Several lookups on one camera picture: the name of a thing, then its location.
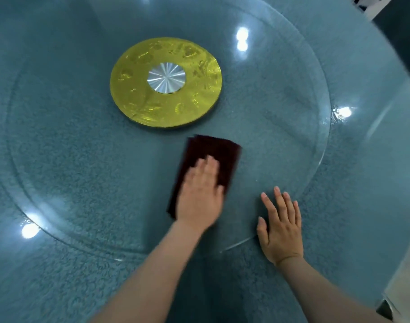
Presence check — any person's left hand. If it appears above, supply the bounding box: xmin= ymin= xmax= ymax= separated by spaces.
xmin=175 ymin=155 xmax=225 ymax=232

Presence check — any person's right hand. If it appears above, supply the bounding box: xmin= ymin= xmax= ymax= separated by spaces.
xmin=257 ymin=186 xmax=304 ymax=267

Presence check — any dark red cloth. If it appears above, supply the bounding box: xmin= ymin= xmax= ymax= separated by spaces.
xmin=167 ymin=134 xmax=243 ymax=221

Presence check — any blue covered chair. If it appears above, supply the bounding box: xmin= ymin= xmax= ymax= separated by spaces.
xmin=373 ymin=0 xmax=410 ymax=79

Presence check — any person's left forearm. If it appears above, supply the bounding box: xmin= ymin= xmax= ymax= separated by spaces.
xmin=90 ymin=222 xmax=205 ymax=323

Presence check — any person's right forearm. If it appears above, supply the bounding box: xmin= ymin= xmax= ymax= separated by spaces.
xmin=277 ymin=255 xmax=391 ymax=323

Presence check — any round blue table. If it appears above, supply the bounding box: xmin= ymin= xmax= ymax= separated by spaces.
xmin=0 ymin=0 xmax=410 ymax=323

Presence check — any round glass turntable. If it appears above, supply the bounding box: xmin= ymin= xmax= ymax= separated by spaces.
xmin=4 ymin=0 xmax=332 ymax=261

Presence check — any yellow round disc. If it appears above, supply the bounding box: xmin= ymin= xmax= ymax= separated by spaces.
xmin=109 ymin=37 xmax=223 ymax=129

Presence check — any round white clothed table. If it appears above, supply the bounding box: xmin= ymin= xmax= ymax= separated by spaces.
xmin=351 ymin=0 xmax=396 ymax=21

